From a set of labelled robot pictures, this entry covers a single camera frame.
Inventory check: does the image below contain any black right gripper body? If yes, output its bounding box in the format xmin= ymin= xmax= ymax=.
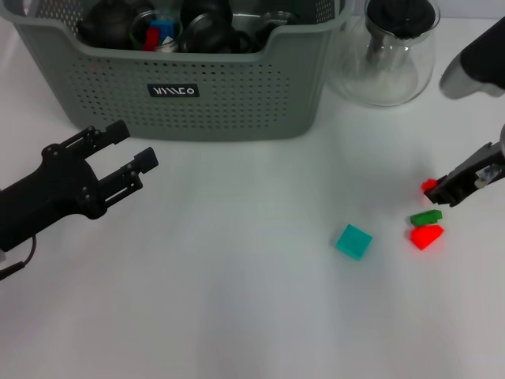
xmin=440 ymin=141 xmax=505 ymax=198

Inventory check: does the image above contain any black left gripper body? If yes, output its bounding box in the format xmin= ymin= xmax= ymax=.
xmin=0 ymin=144 xmax=108 ymax=253

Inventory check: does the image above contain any small green toy brick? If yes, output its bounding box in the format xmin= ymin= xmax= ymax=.
xmin=410 ymin=210 xmax=443 ymax=227

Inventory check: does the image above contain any red sloped toy brick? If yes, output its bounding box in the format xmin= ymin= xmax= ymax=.
xmin=408 ymin=223 xmax=445 ymax=251

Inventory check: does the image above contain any dark red toy brick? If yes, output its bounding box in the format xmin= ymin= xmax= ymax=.
xmin=143 ymin=27 xmax=161 ymax=51

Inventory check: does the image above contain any blue square toy plate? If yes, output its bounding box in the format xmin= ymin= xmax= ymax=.
xmin=148 ymin=20 xmax=177 ymax=40

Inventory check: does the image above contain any grey-green perforated storage bin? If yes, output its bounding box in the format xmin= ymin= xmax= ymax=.
xmin=0 ymin=0 xmax=356 ymax=142

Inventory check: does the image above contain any right gripper silver plug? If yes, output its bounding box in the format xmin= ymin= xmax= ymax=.
xmin=475 ymin=165 xmax=503 ymax=187

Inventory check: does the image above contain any teal square toy plate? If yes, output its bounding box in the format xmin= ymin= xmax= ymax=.
xmin=334 ymin=223 xmax=374 ymax=261

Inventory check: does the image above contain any dark clay teapot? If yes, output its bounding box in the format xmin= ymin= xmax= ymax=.
xmin=75 ymin=0 xmax=137 ymax=51

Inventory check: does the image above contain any clear glass carafe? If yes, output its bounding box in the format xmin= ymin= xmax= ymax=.
xmin=333 ymin=0 xmax=441 ymax=107

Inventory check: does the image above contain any black carafe lid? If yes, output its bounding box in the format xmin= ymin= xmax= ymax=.
xmin=365 ymin=0 xmax=441 ymax=39

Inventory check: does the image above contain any left arm cable connector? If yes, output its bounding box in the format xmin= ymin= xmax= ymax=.
xmin=0 ymin=235 xmax=39 ymax=282

